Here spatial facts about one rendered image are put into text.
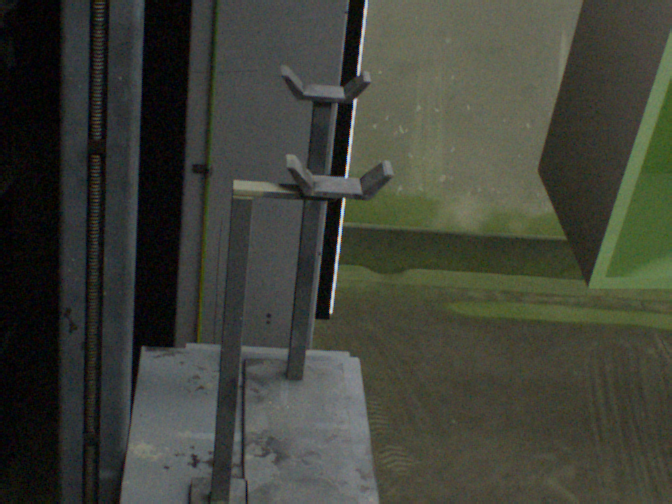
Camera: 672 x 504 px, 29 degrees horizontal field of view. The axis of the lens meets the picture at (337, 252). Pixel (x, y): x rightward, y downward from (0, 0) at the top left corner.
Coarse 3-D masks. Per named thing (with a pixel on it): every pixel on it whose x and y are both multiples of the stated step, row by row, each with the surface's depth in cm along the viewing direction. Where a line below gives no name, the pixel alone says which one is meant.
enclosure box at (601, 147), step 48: (624, 0) 212; (576, 48) 233; (624, 48) 212; (576, 96) 233; (624, 96) 212; (576, 144) 232; (624, 144) 211; (576, 192) 232; (624, 192) 214; (576, 240) 232; (624, 240) 239; (624, 288) 228
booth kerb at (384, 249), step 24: (360, 240) 308; (384, 240) 308; (408, 240) 309; (432, 240) 309; (456, 240) 309; (480, 240) 310; (504, 240) 310; (528, 240) 311; (552, 240) 311; (360, 264) 311; (384, 264) 311; (408, 264) 312; (432, 264) 312; (456, 264) 312; (480, 264) 313; (504, 264) 313; (528, 264) 313; (552, 264) 314; (576, 264) 314
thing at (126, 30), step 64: (64, 0) 97; (128, 0) 97; (64, 64) 99; (128, 64) 99; (64, 128) 101; (128, 128) 101; (64, 192) 104; (128, 192) 104; (64, 256) 106; (128, 256) 107; (64, 320) 109; (128, 320) 110; (64, 384) 112; (128, 384) 114; (64, 448) 115
